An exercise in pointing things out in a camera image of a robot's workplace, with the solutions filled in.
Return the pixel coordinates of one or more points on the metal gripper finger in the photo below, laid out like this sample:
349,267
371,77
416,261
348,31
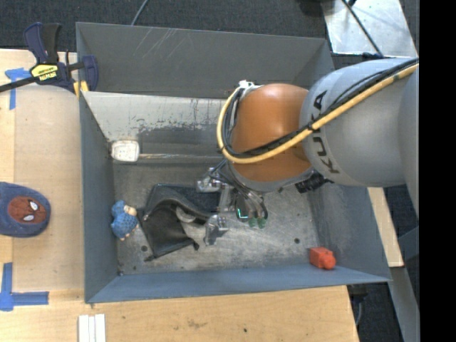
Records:
215,226
208,184

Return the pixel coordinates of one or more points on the black cloth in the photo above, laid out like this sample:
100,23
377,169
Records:
165,232

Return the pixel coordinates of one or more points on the white rectangular block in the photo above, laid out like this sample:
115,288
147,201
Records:
124,150

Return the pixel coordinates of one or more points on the blue toy figure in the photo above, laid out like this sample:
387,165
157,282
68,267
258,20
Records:
124,222

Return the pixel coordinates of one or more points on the red plastic block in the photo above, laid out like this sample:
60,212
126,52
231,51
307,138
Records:
321,257

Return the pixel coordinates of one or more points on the grey metal bin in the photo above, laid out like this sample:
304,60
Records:
199,59

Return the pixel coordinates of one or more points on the blue cap with red face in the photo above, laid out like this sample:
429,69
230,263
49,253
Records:
23,210

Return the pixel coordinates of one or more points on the black cylinder on white bracket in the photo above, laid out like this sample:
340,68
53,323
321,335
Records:
310,183

